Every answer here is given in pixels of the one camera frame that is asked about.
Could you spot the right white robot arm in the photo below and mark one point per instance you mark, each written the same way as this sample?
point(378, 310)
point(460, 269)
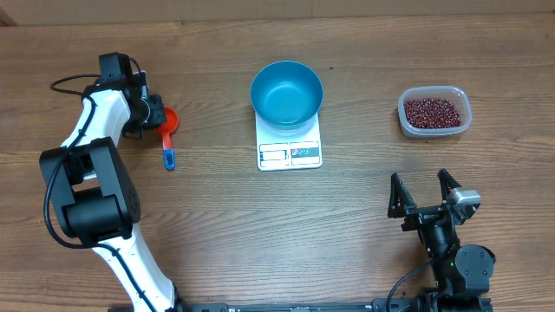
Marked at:
point(461, 272)

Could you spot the red measuring scoop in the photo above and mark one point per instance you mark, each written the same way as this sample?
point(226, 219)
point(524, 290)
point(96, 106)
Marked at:
point(166, 130)

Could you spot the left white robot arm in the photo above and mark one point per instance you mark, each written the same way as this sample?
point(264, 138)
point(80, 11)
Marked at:
point(90, 201)

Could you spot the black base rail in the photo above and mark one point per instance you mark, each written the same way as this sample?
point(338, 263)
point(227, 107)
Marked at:
point(377, 305)

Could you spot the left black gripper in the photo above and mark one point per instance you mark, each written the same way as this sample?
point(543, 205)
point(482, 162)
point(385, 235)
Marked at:
point(158, 118)

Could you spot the teal plastic bowl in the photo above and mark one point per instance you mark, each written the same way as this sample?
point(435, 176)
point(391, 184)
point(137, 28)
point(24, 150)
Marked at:
point(286, 94)

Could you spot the red adzuki beans in container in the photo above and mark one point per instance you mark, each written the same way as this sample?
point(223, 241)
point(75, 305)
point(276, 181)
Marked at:
point(431, 113)

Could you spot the clear plastic food container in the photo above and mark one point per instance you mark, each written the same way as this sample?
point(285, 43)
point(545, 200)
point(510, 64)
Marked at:
point(451, 93)

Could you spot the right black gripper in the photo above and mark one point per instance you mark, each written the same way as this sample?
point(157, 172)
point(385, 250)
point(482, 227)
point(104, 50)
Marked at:
point(426, 212)

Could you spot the white digital kitchen scale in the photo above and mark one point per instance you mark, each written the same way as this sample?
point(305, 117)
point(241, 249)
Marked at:
point(288, 149)

